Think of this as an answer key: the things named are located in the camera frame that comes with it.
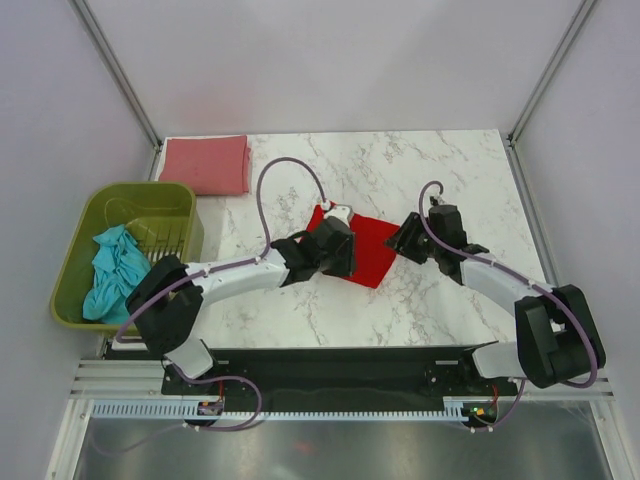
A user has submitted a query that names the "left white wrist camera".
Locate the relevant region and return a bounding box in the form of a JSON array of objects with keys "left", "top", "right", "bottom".
[{"left": 320, "top": 200, "right": 354, "bottom": 226}]

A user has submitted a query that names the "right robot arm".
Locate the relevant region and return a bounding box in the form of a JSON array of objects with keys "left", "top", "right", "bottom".
[{"left": 385, "top": 205, "right": 606, "bottom": 394}]

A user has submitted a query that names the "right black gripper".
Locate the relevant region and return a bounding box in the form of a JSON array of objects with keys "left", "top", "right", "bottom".
[{"left": 383, "top": 211, "right": 443, "bottom": 265}]

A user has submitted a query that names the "left aluminium frame post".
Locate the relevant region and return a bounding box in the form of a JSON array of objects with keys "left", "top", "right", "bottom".
[{"left": 69, "top": 0, "right": 162, "bottom": 151}]

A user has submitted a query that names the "right aluminium frame post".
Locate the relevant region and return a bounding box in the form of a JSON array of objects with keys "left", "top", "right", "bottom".
[{"left": 504, "top": 0, "right": 600, "bottom": 149}]

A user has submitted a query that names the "aluminium frame post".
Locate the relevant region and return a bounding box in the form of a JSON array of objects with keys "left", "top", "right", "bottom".
[
  {"left": 69, "top": 0, "right": 162, "bottom": 151},
  {"left": 504, "top": 0, "right": 600, "bottom": 149}
]

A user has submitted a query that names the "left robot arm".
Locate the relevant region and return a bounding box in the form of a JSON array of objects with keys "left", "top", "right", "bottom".
[{"left": 126, "top": 214, "right": 356, "bottom": 393}]

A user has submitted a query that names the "folded pink t shirt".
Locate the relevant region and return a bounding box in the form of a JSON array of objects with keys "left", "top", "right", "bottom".
[{"left": 159, "top": 135, "right": 251, "bottom": 196}]

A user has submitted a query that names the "red t shirt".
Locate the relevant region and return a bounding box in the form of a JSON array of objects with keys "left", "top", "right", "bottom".
[{"left": 299, "top": 206, "right": 398, "bottom": 289}]

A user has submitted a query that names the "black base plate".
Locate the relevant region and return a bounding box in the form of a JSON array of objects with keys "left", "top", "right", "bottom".
[{"left": 162, "top": 346, "right": 517, "bottom": 413}]

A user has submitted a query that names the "teal t shirt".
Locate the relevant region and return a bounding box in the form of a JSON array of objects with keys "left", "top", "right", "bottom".
[{"left": 82, "top": 224, "right": 151, "bottom": 325}]

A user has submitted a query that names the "white slotted cable duct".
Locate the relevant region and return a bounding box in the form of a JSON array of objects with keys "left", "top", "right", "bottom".
[{"left": 92, "top": 397, "right": 476, "bottom": 421}]

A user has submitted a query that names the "olive green laundry basket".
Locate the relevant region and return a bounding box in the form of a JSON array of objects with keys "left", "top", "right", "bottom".
[{"left": 51, "top": 182, "right": 204, "bottom": 337}]

